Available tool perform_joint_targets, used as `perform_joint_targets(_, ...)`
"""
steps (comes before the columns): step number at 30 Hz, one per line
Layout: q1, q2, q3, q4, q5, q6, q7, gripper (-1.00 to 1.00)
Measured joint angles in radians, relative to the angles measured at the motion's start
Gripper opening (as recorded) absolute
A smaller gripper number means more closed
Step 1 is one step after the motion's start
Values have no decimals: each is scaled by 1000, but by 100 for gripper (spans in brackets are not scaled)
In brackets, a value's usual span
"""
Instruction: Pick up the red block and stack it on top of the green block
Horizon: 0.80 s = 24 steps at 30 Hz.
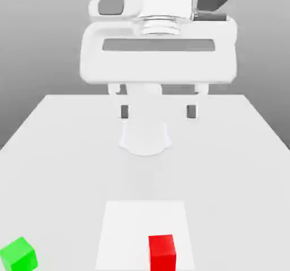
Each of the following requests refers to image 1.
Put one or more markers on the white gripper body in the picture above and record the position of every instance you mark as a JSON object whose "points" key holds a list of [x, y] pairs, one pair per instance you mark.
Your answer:
{"points": [[158, 65]]}

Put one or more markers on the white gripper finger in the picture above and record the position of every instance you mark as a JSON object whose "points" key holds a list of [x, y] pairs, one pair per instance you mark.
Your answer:
{"points": [[191, 111], [124, 111]]}

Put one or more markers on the small red cube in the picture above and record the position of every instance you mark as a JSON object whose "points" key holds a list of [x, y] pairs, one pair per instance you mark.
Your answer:
{"points": [[162, 253]]}

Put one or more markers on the small green cube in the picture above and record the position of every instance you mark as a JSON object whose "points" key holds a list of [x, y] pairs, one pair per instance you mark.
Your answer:
{"points": [[19, 254]]}

